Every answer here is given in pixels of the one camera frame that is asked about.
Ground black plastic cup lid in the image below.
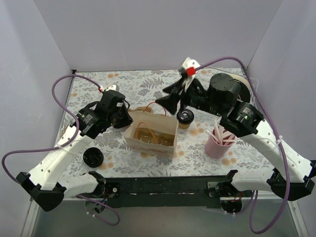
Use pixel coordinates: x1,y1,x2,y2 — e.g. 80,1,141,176
176,109,194,125

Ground single brown paper cup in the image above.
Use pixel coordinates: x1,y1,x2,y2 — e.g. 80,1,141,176
179,121,191,130

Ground printed kraft paper bag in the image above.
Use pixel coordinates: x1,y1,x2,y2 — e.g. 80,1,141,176
123,111,179,158

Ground single brown pulp cup carrier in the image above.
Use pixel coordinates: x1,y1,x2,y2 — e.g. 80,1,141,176
133,131,175,147

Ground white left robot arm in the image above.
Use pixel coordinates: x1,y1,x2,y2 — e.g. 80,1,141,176
16,85,132,211

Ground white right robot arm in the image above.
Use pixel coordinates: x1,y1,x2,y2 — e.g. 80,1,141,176
156,73,316,201

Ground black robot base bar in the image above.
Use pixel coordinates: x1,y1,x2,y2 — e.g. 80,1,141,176
97,175,239,208

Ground stacked brown pulp cup carriers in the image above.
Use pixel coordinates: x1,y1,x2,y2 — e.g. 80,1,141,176
128,106,154,114

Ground floral paper table mat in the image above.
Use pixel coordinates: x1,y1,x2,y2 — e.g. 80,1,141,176
67,70,273,177

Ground cream ceramic plate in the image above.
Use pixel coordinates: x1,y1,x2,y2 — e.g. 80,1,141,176
230,74,251,103

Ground patterned ceramic bowl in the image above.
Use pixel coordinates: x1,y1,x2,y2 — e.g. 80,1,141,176
60,124,70,138

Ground stack of black cup lids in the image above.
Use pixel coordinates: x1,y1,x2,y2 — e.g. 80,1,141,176
83,147,104,168

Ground pink straw holder cup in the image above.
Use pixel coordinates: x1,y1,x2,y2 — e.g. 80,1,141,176
204,133,236,159

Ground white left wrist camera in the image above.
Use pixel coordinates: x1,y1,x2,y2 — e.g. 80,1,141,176
98,84,119,93

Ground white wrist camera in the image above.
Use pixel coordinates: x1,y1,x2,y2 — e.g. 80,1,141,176
98,84,119,93
178,57,201,91

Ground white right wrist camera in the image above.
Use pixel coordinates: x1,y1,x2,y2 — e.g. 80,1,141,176
178,57,201,91

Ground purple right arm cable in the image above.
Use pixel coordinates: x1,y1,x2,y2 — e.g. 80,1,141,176
195,56,291,234

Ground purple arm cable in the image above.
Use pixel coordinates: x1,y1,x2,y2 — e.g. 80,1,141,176
1,75,104,185
195,56,291,234

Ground white wire dish rack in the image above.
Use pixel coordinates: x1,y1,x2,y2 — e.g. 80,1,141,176
187,61,260,104

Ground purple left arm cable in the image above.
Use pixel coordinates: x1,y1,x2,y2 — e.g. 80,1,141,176
1,75,104,185

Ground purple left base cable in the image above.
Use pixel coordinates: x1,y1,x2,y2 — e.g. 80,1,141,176
76,195,121,227

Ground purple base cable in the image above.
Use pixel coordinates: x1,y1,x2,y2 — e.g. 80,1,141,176
223,190,259,214
76,195,121,227

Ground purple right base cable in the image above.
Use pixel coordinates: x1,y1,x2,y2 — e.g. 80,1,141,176
223,190,259,214

